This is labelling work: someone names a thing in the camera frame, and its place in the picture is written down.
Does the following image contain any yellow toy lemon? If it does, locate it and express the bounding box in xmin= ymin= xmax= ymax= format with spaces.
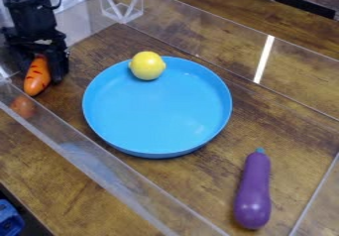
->
xmin=128 ymin=52 xmax=165 ymax=80

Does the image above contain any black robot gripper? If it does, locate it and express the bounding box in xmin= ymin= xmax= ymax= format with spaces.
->
xmin=1 ymin=0 xmax=69 ymax=83

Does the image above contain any clear acrylic tray enclosure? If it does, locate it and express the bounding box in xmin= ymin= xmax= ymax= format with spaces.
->
xmin=0 ymin=0 xmax=339 ymax=236

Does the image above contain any purple toy eggplant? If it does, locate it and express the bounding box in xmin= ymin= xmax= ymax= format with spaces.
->
xmin=233 ymin=148 xmax=271 ymax=230

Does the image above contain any orange toy carrot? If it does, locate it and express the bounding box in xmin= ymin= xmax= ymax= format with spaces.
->
xmin=24 ymin=55 xmax=52 ymax=96

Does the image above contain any blue plastic object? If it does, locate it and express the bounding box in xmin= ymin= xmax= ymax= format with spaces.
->
xmin=0 ymin=199 xmax=25 ymax=236

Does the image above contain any blue round plate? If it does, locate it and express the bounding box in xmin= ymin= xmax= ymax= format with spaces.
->
xmin=83 ymin=57 xmax=233 ymax=159

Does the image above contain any white patterned curtain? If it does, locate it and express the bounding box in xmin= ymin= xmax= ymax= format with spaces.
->
xmin=52 ymin=0 xmax=92 ymax=46

